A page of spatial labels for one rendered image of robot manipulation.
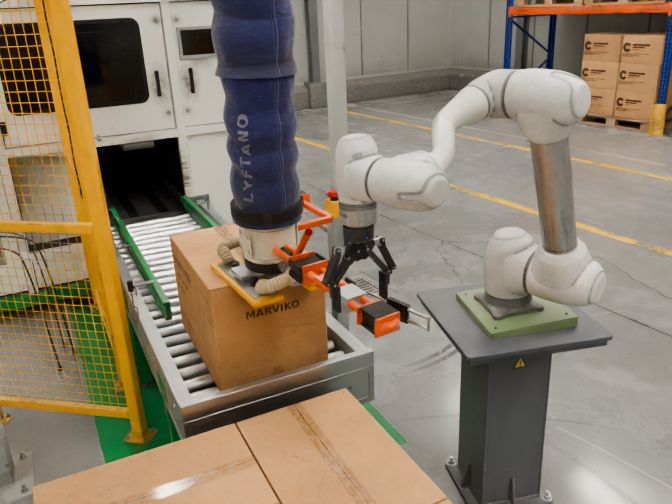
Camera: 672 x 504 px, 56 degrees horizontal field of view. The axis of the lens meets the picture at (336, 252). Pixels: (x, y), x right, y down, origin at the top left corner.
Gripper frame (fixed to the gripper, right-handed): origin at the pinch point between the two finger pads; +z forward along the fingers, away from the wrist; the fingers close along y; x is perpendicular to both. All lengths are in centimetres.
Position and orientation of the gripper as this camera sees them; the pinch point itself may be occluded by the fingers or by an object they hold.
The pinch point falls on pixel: (360, 300)
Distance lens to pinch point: 160.1
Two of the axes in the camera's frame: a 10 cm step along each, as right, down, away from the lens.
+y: -8.7, 2.1, -4.4
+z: 0.4, 9.3, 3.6
